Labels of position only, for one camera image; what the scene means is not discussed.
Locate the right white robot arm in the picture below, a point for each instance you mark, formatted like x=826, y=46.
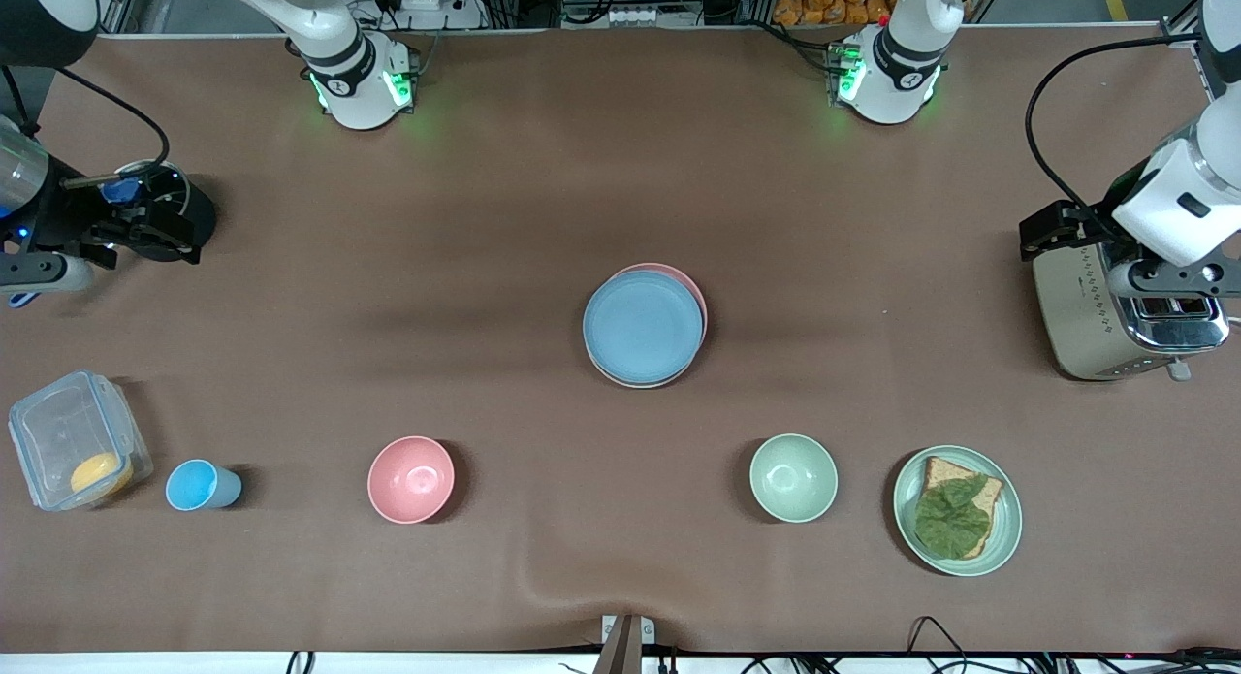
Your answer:
x=354, y=82

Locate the green bowl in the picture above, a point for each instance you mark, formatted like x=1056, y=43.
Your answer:
x=793, y=478

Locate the clear plastic food container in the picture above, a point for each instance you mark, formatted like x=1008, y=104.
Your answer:
x=68, y=427

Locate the orange snack bag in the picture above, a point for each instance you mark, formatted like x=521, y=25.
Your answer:
x=824, y=0

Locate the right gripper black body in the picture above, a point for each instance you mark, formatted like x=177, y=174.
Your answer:
x=60, y=224

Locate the white bread slice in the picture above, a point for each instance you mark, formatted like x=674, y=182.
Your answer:
x=945, y=472

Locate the green lettuce leaf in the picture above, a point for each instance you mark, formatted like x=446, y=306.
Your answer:
x=950, y=519

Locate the grey metal bracket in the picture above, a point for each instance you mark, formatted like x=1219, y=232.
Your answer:
x=620, y=650

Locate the beige plate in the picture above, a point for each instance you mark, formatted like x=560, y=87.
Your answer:
x=642, y=387

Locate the yellow round sponge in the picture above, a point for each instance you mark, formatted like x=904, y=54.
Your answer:
x=102, y=472

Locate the pink plate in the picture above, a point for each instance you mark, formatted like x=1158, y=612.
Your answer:
x=692, y=282

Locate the aluminium frame profile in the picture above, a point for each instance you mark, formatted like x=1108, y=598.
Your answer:
x=1185, y=26

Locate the green plate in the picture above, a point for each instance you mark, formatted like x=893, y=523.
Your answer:
x=1008, y=504

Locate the blue plate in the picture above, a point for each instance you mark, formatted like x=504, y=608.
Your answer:
x=640, y=325

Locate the pink bowl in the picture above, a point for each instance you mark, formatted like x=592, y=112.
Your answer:
x=410, y=480

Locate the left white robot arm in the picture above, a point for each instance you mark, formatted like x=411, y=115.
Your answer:
x=897, y=73

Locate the glass pot lid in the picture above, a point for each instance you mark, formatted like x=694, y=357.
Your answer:
x=175, y=189

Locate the beige silver toaster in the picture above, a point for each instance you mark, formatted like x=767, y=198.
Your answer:
x=1076, y=315

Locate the brown table cover mat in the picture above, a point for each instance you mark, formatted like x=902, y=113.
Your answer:
x=388, y=315

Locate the blue plastic cup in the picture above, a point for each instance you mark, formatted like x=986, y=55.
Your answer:
x=194, y=485

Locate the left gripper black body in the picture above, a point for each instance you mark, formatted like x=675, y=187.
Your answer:
x=1093, y=222

